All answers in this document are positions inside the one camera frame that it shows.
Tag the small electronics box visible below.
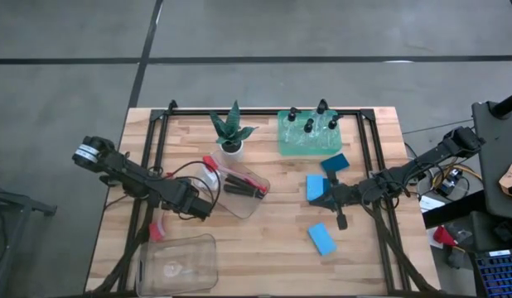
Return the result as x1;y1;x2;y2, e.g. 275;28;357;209
432;165;468;199

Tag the clear plastic bin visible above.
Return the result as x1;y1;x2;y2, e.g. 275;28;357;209
135;233;220;297
200;149;272;220

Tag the white paper sheet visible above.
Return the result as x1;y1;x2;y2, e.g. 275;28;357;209
418;194;438;213

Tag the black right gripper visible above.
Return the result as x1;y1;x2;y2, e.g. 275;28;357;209
307;168;365;232

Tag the grey metal stand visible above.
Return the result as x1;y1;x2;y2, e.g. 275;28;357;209
0;165;58;298

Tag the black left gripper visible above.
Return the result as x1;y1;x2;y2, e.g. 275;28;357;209
159;180;214;221

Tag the dark grey cart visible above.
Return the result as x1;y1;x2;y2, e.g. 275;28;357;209
471;89;512;220

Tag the green translucent tray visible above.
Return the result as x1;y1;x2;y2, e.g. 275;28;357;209
277;108;344;157

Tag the dark blue sponge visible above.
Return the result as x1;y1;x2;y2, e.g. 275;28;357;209
320;152;351;175

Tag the clear soap dispenser bottle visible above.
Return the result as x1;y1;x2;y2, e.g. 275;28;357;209
315;98;330;125
326;113;344;142
282;106;302;137
299;118;319;144

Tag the red plastic object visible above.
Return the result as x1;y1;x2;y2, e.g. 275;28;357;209
432;225;458;248

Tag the snake plant in white pot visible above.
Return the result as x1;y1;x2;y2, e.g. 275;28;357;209
209;99;259;163

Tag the light blue sponge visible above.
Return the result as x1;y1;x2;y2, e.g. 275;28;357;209
306;174;332;203
307;222;338;257

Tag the black aluminium rig frame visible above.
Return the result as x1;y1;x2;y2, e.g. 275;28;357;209
99;99;439;297

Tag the red dish brush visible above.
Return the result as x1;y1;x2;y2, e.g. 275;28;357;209
148;209;171;243
202;154;268;195

